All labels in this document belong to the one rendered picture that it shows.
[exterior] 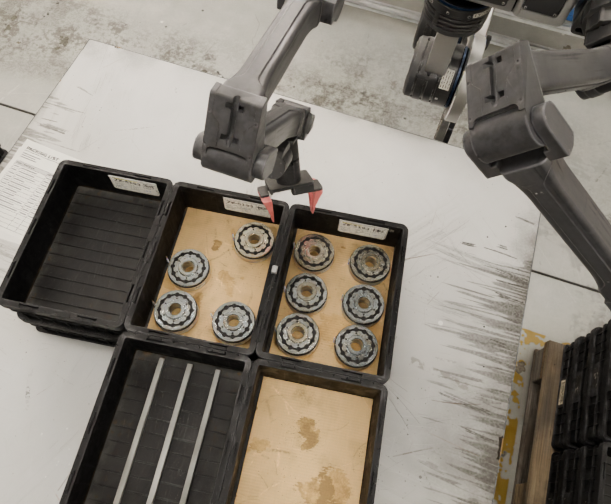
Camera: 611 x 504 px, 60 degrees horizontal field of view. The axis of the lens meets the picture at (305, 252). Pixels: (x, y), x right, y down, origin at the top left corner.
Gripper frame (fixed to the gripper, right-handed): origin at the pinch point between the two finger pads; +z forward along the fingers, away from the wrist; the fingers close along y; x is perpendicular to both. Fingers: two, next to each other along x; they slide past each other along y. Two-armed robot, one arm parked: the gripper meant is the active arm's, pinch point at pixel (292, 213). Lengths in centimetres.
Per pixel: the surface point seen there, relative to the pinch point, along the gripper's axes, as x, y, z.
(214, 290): 0.7, -21.7, 17.5
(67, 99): 79, -53, -12
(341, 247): 2.6, 12.7, 15.0
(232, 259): 6.7, -15.5, 13.7
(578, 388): -14, 89, 83
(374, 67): 156, 85, 19
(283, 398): -25.6, -12.2, 32.4
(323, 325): -13.6, 1.8, 24.8
